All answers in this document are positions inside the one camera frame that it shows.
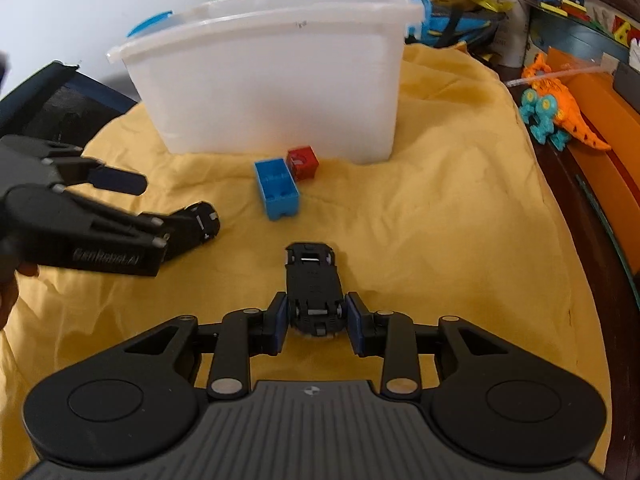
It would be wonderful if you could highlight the black toy car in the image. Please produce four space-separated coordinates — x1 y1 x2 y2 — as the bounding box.
285 242 344 337
139 202 220 262

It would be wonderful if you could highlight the blue toy block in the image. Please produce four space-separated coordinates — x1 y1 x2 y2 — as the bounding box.
254 158 299 221

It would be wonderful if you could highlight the person's left hand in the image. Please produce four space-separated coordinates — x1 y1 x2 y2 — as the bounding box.
0 263 39 330

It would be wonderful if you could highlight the black chair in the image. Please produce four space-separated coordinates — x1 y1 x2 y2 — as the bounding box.
1 61 136 148

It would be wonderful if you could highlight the yellow cloth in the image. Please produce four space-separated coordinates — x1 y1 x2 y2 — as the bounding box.
1 44 611 479

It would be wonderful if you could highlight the blue bin lid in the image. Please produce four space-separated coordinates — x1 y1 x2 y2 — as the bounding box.
127 11 174 38

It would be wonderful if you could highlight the small red toy block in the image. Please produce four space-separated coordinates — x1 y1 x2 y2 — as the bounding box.
285 145 319 182

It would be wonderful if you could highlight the white plastic storage bin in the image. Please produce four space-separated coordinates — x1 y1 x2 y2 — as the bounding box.
107 0 424 164

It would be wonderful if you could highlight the orange toy dinosaur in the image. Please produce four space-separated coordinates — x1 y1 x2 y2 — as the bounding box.
522 52 612 152

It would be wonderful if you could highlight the blue black bag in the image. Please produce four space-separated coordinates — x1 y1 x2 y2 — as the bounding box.
405 2 506 49

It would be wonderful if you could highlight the orange box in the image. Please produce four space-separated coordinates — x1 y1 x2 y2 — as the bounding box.
562 73 639 276

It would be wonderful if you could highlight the clear box of toy blocks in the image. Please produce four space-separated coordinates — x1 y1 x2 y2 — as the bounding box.
519 0 640 51

